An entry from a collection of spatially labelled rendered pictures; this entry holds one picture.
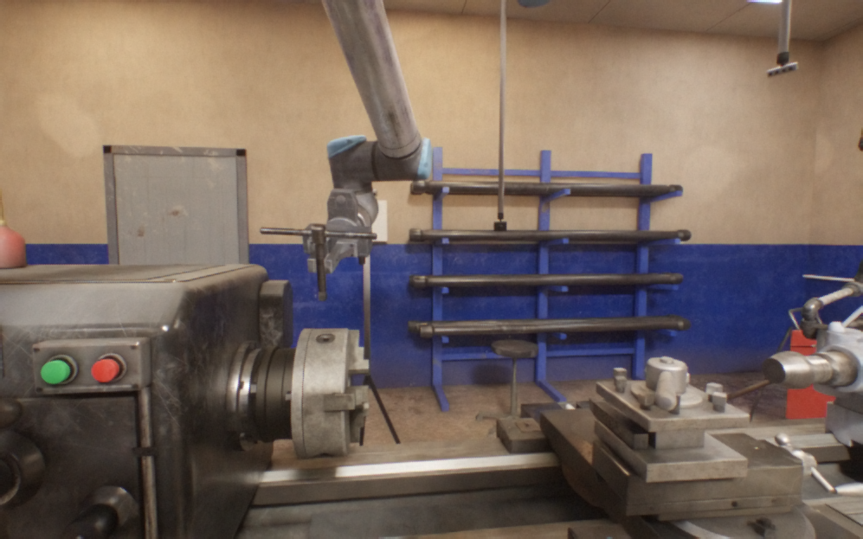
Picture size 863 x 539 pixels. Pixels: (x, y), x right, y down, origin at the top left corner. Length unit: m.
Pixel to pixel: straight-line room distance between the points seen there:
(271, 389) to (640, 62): 4.54
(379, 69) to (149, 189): 3.63
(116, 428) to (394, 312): 3.34
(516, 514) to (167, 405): 0.84
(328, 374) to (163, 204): 3.53
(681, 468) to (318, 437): 0.59
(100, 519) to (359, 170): 0.71
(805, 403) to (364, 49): 3.60
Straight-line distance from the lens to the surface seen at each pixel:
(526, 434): 1.24
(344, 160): 0.97
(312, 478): 1.14
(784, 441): 1.06
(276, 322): 1.02
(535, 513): 1.23
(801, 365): 1.29
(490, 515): 1.20
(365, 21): 0.72
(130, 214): 4.33
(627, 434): 0.80
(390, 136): 0.86
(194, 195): 4.12
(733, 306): 5.36
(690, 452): 0.83
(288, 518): 1.22
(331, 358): 0.81
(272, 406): 0.85
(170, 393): 0.69
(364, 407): 0.93
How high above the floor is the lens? 1.40
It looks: 4 degrees down
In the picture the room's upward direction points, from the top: straight up
